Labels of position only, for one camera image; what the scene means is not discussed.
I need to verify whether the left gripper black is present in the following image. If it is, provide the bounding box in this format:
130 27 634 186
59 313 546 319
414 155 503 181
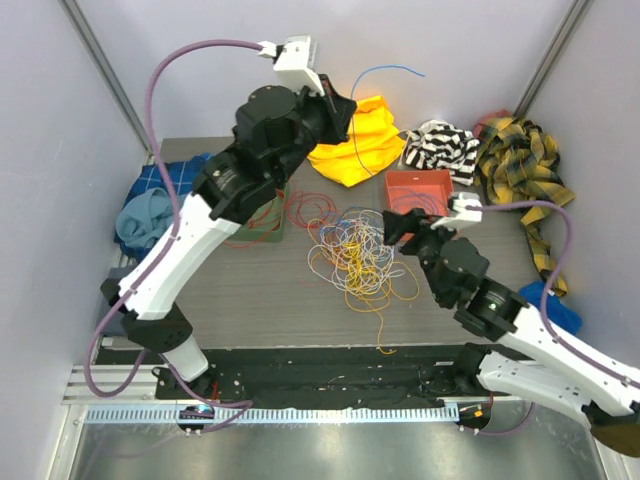
272 74 356 184

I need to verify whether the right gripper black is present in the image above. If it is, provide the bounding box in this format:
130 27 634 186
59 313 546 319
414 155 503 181
383 207 465 304

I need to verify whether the red cable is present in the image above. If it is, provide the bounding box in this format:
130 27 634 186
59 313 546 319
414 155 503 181
222 189 289 249
288 188 339 234

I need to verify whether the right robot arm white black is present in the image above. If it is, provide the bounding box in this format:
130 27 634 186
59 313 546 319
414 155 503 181
382 200 639 458

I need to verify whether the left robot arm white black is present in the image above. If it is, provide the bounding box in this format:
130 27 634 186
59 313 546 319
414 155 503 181
101 75 356 399

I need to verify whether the orange-red plastic tray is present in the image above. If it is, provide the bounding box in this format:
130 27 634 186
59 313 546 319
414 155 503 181
384 170 453 216

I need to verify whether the black white striped cloth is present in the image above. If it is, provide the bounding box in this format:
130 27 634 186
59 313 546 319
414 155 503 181
400 120 481 186

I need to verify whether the green plastic tray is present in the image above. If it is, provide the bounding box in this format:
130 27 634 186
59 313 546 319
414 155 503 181
227 185 289 248

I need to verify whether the yellow black plaid cloth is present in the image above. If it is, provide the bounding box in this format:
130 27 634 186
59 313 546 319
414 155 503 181
476 116 576 281

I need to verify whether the blue plaid cloth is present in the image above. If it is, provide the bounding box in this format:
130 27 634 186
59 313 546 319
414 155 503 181
115 152 213 262

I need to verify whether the bright blue cloth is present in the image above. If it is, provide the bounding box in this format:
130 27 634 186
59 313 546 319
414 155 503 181
518 281 583 336

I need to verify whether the pink cloth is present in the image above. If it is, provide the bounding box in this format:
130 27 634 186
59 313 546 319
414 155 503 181
472 109 511 138

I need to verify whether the light blue cloth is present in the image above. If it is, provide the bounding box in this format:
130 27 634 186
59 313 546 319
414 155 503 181
116 187 173 249

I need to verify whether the grey folded cloth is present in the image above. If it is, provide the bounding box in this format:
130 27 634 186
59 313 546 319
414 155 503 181
96 266 134 338

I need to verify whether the white cable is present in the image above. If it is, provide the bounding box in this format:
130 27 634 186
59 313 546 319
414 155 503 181
306 209 406 296

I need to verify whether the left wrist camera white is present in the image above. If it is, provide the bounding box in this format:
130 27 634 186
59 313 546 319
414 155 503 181
258 35 324 96

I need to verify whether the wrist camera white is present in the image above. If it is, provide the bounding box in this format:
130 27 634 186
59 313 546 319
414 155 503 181
431 192 483 231
258 35 324 96

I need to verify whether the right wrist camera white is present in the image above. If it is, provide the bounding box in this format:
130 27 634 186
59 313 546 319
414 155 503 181
431 192 483 231

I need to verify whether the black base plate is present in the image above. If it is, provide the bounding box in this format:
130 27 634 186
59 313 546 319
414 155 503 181
94 344 501 411

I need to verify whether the white slotted cable duct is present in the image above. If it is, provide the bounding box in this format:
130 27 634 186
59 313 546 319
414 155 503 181
84 404 459 425

